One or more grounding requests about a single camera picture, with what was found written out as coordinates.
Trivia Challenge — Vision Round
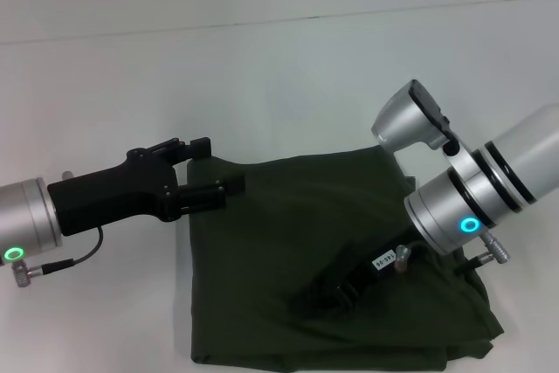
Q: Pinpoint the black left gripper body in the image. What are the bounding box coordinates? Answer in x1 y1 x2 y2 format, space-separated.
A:
46 147 181 238

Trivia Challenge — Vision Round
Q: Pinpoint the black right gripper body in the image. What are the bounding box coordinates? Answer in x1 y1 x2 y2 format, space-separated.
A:
335 244 416 304

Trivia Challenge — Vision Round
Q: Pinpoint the dark green FREE t-shirt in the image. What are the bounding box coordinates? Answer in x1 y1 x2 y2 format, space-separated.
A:
185 142 507 369

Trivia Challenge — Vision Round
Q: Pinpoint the grey left arm cable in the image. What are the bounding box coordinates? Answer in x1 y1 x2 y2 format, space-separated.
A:
10 226 105 289

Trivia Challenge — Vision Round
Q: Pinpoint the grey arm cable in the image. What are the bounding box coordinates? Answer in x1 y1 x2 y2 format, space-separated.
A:
10 226 105 289
392 232 511 279

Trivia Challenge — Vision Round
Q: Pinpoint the grey right arm cable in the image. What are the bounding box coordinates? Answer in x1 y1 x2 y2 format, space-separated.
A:
392 232 511 279

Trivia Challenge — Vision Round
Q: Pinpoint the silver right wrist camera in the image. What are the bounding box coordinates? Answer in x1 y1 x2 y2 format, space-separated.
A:
369 79 458 156

